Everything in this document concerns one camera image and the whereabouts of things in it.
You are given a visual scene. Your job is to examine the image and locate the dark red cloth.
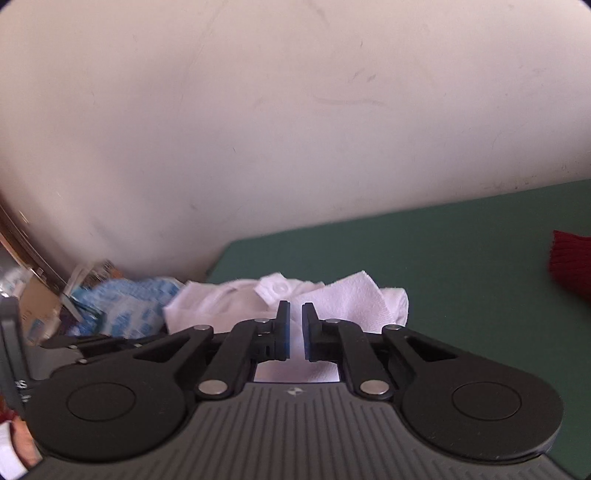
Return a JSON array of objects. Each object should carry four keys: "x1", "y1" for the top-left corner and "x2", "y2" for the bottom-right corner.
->
[{"x1": 547, "y1": 230, "x2": 591, "y2": 305}]

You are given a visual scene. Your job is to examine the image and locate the labelled cardboard box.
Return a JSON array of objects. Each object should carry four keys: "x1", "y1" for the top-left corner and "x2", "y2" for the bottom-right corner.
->
[{"x1": 21, "y1": 272, "x2": 65, "y2": 344}]

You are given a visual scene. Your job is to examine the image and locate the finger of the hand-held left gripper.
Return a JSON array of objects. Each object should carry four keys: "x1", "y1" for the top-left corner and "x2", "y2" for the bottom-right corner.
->
[
  {"x1": 76, "y1": 340, "x2": 162, "y2": 366},
  {"x1": 41, "y1": 335, "x2": 160, "y2": 350}
]

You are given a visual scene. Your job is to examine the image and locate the person's left forearm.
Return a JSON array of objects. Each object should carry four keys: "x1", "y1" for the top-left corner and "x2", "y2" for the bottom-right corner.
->
[{"x1": 0, "y1": 406, "x2": 43, "y2": 478}]

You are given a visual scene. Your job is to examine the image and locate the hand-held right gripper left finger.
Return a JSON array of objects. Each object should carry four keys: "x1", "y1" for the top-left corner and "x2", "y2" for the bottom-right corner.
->
[{"x1": 131, "y1": 300, "x2": 291, "y2": 400}]

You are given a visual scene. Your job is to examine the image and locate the white shirt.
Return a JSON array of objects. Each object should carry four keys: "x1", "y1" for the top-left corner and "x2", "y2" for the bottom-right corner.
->
[{"x1": 164, "y1": 270, "x2": 410, "y2": 384}]

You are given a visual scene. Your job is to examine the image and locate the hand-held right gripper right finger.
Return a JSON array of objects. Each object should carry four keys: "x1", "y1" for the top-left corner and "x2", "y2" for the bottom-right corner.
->
[{"x1": 302, "y1": 303, "x2": 455, "y2": 400}]

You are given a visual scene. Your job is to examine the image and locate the blue floral cloth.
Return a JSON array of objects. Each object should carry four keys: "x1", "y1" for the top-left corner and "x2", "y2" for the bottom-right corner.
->
[{"x1": 69, "y1": 276, "x2": 182, "y2": 339}]

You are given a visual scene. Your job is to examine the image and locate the green blanket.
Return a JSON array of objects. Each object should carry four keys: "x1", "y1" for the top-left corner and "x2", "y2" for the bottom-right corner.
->
[{"x1": 205, "y1": 180, "x2": 591, "y2": 478}]

